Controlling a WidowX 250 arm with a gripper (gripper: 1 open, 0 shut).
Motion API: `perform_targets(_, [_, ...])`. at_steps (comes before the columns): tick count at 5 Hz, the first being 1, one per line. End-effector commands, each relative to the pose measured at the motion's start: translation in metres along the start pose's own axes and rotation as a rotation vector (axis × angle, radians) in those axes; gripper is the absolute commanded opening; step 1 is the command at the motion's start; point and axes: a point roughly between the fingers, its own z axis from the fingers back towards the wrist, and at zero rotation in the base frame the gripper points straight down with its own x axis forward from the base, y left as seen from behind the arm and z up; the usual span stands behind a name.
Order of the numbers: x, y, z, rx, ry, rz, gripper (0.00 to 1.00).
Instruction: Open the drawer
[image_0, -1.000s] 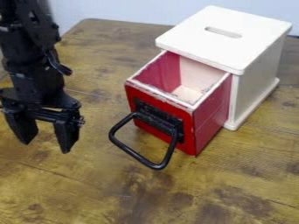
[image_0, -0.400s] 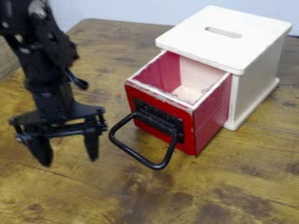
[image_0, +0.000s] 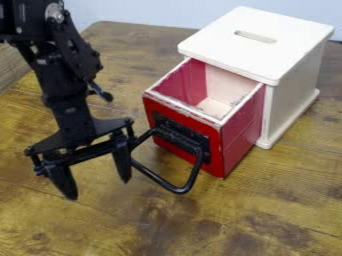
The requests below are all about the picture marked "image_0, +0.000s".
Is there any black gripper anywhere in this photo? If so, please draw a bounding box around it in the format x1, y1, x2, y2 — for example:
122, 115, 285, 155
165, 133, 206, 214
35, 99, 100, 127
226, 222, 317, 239
26, 93, 134, 201

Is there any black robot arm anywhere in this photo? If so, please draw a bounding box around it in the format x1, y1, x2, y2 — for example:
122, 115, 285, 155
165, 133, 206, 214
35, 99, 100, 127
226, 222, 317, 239
0, 0, 134, 200

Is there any red wooden drawer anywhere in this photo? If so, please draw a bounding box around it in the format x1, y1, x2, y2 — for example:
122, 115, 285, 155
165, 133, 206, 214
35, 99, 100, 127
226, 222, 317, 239
143, 58, 266, 178

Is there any white wooden box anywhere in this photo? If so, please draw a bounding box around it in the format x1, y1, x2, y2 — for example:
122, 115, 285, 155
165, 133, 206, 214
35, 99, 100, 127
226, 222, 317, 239
178, 7, 334, 149

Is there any black metal drawer handle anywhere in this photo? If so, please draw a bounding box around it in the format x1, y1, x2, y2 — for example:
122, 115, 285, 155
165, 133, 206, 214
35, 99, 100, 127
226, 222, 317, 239
130, 112, 211, 195

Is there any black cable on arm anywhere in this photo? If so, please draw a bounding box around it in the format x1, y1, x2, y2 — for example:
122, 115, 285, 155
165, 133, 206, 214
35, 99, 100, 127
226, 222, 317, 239
86, 79, 115, 103

